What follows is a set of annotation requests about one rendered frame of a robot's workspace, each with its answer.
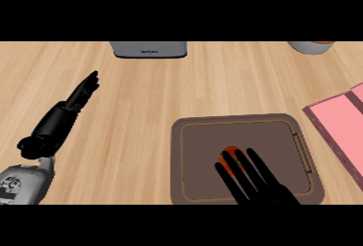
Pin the red tomato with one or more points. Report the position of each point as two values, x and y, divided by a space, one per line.
228 150

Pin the grey round container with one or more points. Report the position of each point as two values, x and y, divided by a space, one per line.
311 47

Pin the pink cardboard box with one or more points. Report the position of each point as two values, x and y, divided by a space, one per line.
340 128

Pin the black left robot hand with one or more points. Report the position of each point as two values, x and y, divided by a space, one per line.
54 125

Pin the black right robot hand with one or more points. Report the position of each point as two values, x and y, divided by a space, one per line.
262 185

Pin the brown tray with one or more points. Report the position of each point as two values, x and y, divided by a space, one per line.
202 160

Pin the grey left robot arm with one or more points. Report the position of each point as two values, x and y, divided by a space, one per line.
23 185

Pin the grey appliance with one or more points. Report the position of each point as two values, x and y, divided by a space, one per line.
149 49

